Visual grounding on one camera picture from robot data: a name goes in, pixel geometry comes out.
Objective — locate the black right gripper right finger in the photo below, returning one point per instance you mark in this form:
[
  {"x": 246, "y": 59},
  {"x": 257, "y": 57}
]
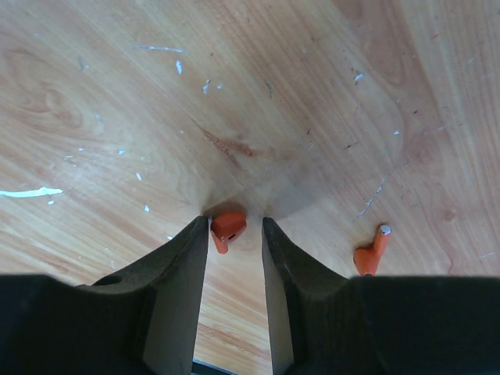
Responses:
[{"x": 323, "y": 323}]

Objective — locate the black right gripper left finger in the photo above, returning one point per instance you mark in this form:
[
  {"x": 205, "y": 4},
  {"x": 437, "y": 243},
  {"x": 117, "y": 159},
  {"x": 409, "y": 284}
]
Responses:
[{"x": 141, "y": 319}]

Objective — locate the orange earbud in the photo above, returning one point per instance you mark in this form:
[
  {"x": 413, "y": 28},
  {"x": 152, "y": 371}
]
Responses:
[
  {"x": 367, "y": 259},
  {"x": 226, "y": 228}
]

